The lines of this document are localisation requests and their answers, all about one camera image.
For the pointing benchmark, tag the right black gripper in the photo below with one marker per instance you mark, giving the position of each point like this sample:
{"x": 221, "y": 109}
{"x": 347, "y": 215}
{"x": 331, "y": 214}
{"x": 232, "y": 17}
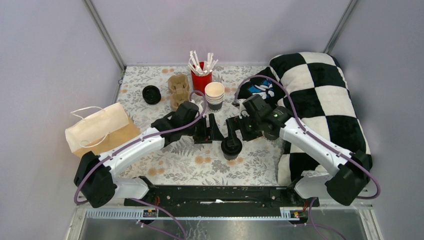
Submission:
{"x": 233, "y": 124}

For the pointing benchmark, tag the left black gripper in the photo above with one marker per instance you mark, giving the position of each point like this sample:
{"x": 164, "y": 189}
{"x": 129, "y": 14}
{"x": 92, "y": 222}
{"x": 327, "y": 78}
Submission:
{"x": 211, "y": 133}

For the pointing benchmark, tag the brown paper takeout bag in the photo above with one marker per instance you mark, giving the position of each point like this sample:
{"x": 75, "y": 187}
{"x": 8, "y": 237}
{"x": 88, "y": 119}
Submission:
{"x": 100, "y": 129}

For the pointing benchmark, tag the black paper coffee cup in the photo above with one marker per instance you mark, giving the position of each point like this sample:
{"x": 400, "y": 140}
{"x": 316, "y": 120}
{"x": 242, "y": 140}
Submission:
{"x": 271, "y": 136}
{"x": 230, "y": 155}

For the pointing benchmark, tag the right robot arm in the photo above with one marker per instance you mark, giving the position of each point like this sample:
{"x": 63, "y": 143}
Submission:
{"x": 310, "y": 166}

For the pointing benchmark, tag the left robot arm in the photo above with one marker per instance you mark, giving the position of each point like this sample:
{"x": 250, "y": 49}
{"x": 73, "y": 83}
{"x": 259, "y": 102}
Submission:
{"x": 97, "y": 177}

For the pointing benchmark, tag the floral patterned table mat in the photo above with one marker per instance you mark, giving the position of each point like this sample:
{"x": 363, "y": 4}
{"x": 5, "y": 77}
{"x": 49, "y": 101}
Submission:
{"x": 183, "y": 162}

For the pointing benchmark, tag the stack of paper cups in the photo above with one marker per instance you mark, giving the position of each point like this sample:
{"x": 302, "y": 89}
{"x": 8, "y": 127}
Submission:
{"x": 214, "y": 92}

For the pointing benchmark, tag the black cloth blue print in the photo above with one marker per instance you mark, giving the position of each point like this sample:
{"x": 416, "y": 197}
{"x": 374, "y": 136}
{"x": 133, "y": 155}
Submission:
{"x": 261, "y": 84}

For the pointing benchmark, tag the red straw holder cup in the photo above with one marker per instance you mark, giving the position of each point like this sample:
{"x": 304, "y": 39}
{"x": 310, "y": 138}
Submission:
{"x": 200, "y": 81}

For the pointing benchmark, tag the stacked cardboard cup carriers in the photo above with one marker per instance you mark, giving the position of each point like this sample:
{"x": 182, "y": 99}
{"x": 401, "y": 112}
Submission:
{"x": 179, "y": 88}

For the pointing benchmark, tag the stack of black lids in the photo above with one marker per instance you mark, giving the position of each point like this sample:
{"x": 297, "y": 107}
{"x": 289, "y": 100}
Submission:
{"x": 151, "y": 94}

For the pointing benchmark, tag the black white checkered pillow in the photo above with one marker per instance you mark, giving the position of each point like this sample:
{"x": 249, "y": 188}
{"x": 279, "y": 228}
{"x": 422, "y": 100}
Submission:
{"x": 317, "y": 86}

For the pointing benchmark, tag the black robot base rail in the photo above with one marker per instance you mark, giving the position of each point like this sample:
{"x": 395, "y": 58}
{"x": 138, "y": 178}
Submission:
{"x": 224, "y": 201}

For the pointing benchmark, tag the right aluminium frame post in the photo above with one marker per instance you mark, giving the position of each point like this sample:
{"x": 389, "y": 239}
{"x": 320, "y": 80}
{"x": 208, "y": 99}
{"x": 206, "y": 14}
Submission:
{"x": 347, "y": 14}

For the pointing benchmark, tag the aluminium frame post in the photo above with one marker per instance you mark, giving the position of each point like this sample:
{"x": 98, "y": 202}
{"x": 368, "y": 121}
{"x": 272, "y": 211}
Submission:
{"x": 101, "y": 27}
{"x": 347, "y": 14}

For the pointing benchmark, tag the left aluminium frame post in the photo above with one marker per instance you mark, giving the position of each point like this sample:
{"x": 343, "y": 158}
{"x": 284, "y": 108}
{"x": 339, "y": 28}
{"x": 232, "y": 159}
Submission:
{"x": 101, "y": 27}

